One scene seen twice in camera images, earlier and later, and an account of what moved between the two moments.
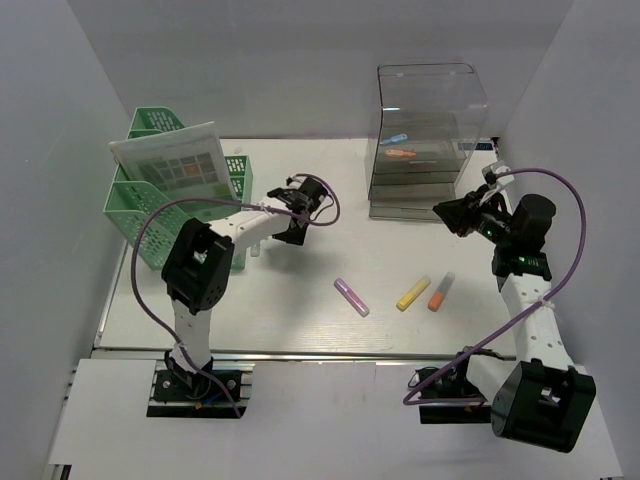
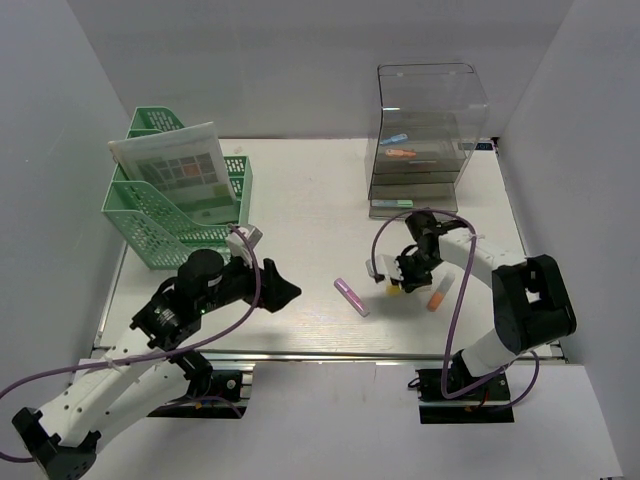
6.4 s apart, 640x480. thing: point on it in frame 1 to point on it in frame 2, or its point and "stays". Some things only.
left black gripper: (294, 237) to (272, 288)
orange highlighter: (392, 153) stays
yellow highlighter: (413, 293) to (393, 290)
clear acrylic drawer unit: (433, 115) stays
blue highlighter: (393, 139) stays
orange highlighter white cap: (440, 291) stays
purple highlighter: (356, 303) stays
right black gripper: (460, 215) to (408, 280)
